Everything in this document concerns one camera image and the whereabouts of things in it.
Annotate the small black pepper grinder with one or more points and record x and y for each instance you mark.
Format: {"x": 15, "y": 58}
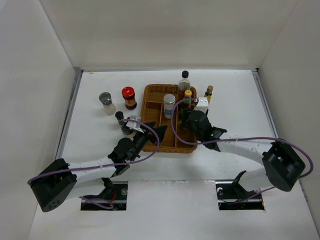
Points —
{"x": 119, "y": 115}

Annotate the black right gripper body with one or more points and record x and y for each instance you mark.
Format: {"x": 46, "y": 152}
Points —
{"x": 199, "y": 136}

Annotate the tall dark soy sauce bottle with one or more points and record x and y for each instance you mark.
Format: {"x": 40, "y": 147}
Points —
{"x": 183, "y": 85}

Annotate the red lid chili sauce jar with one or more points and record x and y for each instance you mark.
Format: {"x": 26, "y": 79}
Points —
{"x": 128, "y": 94}

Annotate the clear salt grinder black top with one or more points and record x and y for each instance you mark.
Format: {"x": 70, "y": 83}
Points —
{"x": 106, "y": 100}

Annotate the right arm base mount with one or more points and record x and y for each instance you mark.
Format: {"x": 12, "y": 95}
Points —
{"x": 231, "y": 196}

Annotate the yellow label sesame oil bottle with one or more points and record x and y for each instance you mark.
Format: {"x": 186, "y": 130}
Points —
{"x": 208, "y": 93}

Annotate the clear glass shaker jar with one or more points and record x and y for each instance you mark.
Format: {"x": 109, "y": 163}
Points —
{"x": 126, "y": 130}

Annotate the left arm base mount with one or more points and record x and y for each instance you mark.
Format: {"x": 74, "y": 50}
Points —
{"x": 113, "y": 197}

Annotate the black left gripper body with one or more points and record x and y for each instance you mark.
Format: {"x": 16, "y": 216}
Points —
{"x": 139, "y": 140}

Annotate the green label chili sauce bottle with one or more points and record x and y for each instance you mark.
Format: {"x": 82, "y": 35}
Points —
{"x": 187, "y": 102}

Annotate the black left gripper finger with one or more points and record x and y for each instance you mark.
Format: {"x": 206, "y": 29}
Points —
{"x": 148, "y": 128}
{"x": 158, "y": 132}

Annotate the silver lid white pepper jar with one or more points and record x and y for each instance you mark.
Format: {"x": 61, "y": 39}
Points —
{"x": 169, "y": 100}

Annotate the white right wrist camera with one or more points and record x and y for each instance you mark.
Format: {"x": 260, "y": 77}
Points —
{"x": 202, "y": 104}

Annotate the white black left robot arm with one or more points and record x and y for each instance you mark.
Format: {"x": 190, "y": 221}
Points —
{"x": 60, "y": 179}

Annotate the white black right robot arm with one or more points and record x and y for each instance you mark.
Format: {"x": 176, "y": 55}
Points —
{"x": 281, "y": 166}

